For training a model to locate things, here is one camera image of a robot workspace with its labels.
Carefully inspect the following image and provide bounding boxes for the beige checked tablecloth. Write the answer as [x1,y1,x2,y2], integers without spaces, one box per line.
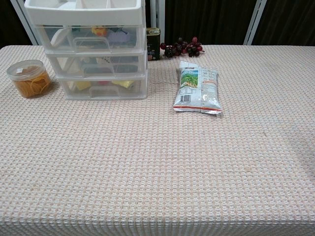
[0,45,315,236]

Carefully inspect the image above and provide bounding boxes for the yellow duck toy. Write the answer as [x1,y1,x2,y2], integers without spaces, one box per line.
[91,26,109,37]

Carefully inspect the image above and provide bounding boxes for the yellow block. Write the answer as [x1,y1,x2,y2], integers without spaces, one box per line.
[73,81,92,92]

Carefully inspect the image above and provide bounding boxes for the white partition post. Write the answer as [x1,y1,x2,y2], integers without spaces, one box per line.
[144,0,165,47]
[243,0,266,46]
[9,0,37,47]

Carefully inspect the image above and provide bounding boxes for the white plastic drawer cabinet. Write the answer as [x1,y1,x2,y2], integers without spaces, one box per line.
[24,0,149,101]

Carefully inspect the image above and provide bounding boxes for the dark red grape bunch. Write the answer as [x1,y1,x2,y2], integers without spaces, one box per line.
[159,36,205,59]

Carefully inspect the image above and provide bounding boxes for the clear jar of rubber bands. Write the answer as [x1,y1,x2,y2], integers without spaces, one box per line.
[6,59,52,99]

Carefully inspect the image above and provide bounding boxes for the olive green tin can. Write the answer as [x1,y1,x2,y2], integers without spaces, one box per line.
[146,27,162,60]

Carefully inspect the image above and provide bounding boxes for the clear plastic drawer box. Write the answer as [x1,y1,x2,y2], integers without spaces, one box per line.
[46,52,148,78]

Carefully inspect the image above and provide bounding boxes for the black curtain panel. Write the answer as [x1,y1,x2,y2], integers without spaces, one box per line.
[252,0,315,47]
[163,0,258,46]

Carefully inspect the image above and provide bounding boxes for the yellow packet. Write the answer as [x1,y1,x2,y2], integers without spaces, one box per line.
[112,80,135,89]

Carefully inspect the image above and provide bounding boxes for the purple toy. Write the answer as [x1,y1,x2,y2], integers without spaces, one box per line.
[107,30,129,46]

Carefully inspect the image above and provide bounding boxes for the clear drawer with yellow items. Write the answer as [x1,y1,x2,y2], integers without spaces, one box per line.
[57,73,148,100]

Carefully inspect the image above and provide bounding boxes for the white snack bag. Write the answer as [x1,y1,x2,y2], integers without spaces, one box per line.
[173,60,223,115]

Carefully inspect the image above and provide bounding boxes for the clear plastic drawer with duck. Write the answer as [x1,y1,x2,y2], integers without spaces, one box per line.
[36,24,145,54]

